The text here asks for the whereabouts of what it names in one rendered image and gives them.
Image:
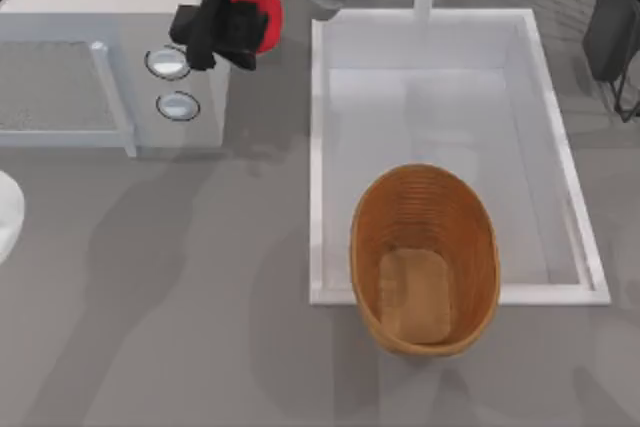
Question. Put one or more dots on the white sink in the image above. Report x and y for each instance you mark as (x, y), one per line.
(450, 112)

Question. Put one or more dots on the white round object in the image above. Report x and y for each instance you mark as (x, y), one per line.
(9, 217)

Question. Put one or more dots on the pale microwave oven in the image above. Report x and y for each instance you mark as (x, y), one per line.
(165, 2)

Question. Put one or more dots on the red round object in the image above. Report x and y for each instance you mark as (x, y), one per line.
(272, 17)

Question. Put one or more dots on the brown wicker basket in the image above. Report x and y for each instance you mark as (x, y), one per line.
(425, 267)

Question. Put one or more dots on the silver microwave knob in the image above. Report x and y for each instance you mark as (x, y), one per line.
(177, 106)
(167, 64)

